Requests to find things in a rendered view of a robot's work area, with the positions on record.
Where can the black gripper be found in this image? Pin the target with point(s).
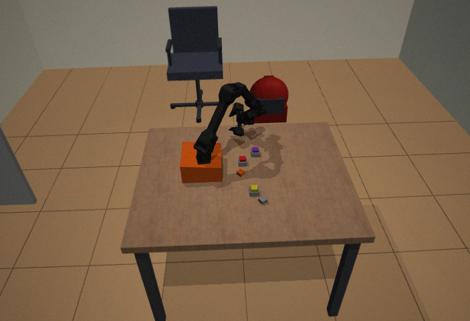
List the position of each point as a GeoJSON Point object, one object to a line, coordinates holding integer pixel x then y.
{"type": "Point", "coordinates": [238, 110]}

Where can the red button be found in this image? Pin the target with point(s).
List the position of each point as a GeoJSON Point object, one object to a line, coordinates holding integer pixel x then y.
{"type": "Point", "coordinates": [242, 161]}

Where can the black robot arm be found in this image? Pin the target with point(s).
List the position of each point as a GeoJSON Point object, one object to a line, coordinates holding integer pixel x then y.
{"type": "Point", "coordinates": [227, 95]}

